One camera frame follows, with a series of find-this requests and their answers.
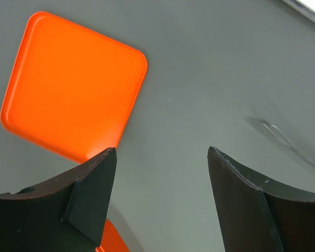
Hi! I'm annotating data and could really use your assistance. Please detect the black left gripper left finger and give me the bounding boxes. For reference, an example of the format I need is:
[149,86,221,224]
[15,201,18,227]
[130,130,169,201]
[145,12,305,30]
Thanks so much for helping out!
[0,148,117,251]

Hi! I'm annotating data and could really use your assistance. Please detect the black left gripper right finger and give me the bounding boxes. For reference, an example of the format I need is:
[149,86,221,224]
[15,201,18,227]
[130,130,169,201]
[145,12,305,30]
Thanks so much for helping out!
[207,147,315,251]

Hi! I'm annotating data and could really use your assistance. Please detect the metal tweezers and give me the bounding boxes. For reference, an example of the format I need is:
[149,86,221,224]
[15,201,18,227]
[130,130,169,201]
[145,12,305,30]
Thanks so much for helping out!
[247,117,315,169]

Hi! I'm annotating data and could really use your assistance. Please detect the orange box lid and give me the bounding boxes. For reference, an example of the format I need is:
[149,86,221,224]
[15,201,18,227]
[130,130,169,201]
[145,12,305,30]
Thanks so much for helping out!
[0,12,148,163]

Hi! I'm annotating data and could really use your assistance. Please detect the orange chocolate box with grid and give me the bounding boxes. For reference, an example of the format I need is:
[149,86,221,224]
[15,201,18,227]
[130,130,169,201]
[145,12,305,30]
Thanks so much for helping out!
[96,219,129,252]

